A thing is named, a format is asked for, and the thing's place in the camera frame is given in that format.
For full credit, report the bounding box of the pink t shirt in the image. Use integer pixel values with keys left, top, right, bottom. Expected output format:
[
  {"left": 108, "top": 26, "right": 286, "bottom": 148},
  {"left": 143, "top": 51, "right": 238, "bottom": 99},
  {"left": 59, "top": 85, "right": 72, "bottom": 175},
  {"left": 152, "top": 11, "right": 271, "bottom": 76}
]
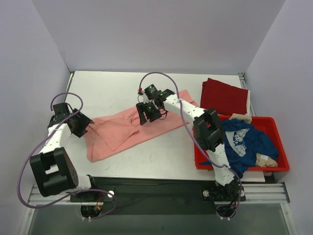
[{"left": 84, "top": 89, "right": 200, "bottom": 162}]

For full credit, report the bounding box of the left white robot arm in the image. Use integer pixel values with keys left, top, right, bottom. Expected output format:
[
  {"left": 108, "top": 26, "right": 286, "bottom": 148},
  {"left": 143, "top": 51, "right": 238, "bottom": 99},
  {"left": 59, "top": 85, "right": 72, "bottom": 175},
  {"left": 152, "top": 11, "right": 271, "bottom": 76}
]
[{"left": 29, "top": 103, "right": 99, "bottom": 202}]

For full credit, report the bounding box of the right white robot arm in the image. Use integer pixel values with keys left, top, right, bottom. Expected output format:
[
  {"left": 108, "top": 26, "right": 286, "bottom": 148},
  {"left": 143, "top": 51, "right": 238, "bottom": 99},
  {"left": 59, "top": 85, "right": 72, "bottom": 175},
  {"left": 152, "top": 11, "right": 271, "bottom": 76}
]
[{"left": 136, "top": 84, "right": 243, "bottom": 200}]

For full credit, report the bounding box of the folded dark red t shirt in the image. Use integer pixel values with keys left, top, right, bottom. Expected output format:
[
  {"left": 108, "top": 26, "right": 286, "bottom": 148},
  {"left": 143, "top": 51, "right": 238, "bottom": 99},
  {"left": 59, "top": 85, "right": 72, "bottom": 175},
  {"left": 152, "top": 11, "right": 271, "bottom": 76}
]
[{"left": 200, "top": 78, "right": 249, "bottom": 115}]

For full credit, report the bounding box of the blue printed t shirt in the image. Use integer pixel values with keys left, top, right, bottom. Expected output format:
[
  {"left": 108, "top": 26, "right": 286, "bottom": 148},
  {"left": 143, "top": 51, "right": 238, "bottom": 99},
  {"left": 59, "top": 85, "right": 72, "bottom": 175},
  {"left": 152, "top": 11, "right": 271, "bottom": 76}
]
[{"left": 198, "top": 118, "right": 279, "bottom": 181}]

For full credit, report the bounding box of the beige t shirt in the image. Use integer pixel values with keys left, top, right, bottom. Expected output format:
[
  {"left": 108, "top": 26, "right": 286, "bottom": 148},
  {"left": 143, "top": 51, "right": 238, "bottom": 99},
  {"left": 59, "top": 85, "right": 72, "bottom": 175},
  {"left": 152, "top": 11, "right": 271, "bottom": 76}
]
[{"left": 228, "top": 113, "right": 278, "bottom": 168}]

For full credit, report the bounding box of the red plastic bin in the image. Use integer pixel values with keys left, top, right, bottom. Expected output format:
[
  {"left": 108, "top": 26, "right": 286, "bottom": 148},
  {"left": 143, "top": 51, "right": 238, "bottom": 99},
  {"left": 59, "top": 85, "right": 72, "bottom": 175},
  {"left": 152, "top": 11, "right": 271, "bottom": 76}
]
[{"left": 194, "top": 115, "right": 290, "bottom": 173}]

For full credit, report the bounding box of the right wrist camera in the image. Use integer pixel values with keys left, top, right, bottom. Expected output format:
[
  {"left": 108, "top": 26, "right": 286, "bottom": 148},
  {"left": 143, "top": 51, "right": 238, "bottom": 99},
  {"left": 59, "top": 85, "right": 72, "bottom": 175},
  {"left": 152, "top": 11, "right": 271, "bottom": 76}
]
[{"left": 138, "top": 84, "right": 161, "bottom": 100}]

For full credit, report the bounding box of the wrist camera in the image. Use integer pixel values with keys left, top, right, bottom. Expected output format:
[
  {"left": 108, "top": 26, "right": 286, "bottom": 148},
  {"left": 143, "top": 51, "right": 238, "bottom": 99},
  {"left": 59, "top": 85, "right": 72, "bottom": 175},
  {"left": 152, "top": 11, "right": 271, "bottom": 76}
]
[
  {"left": 138, "top": 84, "right": 161, "bottom": 100},
  {"left": 52, "top": 103, "right": 71, "bottom": 116}
]

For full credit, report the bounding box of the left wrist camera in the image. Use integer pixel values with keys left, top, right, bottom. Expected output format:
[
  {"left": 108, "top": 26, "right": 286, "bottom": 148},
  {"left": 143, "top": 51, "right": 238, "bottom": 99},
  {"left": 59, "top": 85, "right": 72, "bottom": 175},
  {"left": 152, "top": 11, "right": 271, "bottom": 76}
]
[{"left": 52, "top": 103, "right": 71, "bottom": 116}]

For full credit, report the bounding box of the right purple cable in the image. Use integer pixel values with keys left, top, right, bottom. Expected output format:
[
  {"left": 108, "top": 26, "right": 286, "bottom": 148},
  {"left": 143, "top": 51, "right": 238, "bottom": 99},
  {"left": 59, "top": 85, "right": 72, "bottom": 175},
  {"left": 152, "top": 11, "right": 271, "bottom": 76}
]
[{"left": 138, "top": 72, "right": 244, "bottom": 219}]

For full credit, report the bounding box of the purple cable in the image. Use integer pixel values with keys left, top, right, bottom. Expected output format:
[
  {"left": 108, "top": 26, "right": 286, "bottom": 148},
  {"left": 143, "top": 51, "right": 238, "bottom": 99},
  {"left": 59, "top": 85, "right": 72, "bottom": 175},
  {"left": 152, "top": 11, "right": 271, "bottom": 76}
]
[
  {"left": 18, "top": 92, "right": 118, "bottom": 220},
  {"left": 138, "top": 72, "right": 244, "bottom": 219}
]

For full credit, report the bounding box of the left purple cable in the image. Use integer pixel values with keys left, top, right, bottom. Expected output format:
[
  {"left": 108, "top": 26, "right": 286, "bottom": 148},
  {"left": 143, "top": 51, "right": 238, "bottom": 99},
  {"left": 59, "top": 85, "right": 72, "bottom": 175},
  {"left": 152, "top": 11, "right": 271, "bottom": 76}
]
[{"left": 18, "top": 92, "right": 118, "bottom": 220}]

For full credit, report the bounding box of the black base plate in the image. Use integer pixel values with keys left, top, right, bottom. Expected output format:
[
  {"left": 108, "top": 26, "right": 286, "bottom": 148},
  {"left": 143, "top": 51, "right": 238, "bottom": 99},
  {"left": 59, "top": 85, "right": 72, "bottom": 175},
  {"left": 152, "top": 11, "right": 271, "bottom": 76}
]
[{"left": 70, "top": 177, "right": 246, "bottom": 217}]

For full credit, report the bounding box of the aluminium frame rail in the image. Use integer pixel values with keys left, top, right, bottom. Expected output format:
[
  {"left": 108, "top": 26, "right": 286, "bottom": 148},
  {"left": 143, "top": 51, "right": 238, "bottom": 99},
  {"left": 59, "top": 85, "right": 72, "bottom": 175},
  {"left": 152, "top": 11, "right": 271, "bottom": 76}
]
[{"left": 26, "top": 183, "right": 291, "bottom": 206}]

